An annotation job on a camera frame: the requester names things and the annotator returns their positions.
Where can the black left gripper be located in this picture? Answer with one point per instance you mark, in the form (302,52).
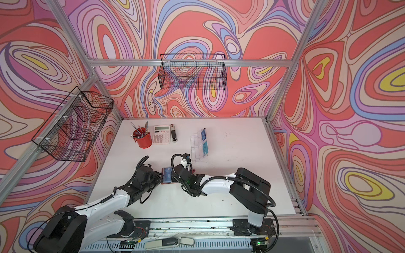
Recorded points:
(157,176)

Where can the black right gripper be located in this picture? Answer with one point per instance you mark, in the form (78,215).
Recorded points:
(174,179)

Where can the red leather card holder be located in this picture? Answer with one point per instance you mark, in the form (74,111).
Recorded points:
(173,178)

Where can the blue patterned credit card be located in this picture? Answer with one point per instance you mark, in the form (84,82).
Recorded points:
(167,177)

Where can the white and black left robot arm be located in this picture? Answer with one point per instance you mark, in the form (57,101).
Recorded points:
(70,230)

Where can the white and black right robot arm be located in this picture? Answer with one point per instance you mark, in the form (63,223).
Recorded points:
(252,191)

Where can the clear plastic card tray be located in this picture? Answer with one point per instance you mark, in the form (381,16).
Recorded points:
(196,146)

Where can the teal credit card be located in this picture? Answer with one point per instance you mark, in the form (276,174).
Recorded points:
(205,148)

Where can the blue VIP credit card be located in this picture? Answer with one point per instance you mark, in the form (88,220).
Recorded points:
(203,135)

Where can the red metal pen bucket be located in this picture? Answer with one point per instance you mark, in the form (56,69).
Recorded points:
(142,137)

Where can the pink desk calculator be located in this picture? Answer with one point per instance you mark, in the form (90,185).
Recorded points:
(161,134)

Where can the beige and black stapler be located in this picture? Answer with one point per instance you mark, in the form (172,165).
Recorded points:
(173,133)

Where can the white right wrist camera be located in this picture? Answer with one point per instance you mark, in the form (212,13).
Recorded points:
(186,161)

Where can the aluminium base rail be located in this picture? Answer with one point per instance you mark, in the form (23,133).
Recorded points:
(215,233)

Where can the black wire basket on left wall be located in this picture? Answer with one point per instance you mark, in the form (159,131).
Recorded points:
(75,131)

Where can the black wire basket on wall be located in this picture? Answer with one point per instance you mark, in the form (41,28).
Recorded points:
(186,71)
(75,131)

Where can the black wire basket on back wall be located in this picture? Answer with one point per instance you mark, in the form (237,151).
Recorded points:
(186,71)

